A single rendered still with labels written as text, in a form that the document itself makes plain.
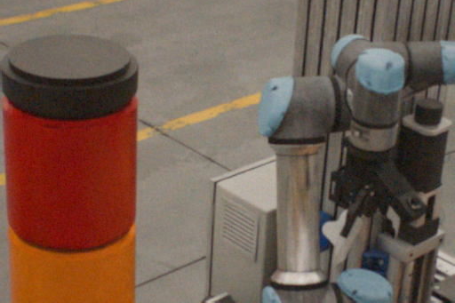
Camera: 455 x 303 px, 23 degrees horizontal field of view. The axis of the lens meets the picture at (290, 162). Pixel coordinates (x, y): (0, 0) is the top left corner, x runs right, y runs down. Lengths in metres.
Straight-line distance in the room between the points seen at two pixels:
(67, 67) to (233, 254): 2.34
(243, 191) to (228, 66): 4.04
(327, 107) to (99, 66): 1.79
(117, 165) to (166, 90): 5.89
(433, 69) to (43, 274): 1.48
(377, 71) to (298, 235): 0.59
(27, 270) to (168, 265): 4.24
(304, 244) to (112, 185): 1.81
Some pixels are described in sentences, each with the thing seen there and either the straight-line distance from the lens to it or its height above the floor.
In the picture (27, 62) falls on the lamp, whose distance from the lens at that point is 0.41.
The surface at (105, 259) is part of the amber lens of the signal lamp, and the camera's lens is 0.43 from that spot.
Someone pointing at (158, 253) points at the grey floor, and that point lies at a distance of 4.75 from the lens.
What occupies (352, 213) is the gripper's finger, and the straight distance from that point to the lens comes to 1.80.
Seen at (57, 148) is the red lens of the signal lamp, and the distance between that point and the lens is 0.40.
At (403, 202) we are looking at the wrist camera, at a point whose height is 1.66.
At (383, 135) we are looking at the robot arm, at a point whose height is 1.75.
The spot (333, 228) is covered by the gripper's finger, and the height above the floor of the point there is 1.58.
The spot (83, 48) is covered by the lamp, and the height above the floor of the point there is 2.34.
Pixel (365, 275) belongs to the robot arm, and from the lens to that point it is 2.32.
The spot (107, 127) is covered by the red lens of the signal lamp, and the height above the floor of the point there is 2.32.
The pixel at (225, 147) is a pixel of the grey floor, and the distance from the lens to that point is 5.67.
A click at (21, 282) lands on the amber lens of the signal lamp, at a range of 0.44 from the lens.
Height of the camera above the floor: 2.49
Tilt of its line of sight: 27 degrees down
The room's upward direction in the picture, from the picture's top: 5 degrees clockwise
